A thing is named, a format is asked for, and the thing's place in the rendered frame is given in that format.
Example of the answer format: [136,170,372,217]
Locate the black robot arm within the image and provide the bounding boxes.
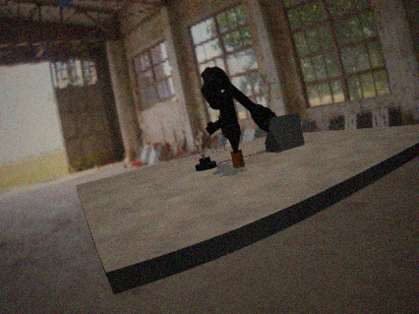
[201,66,276,135]

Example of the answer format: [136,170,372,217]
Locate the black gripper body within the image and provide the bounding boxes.
[219,107,241,135]

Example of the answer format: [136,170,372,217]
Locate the orange cylinder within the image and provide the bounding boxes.
[231,150,245,168]

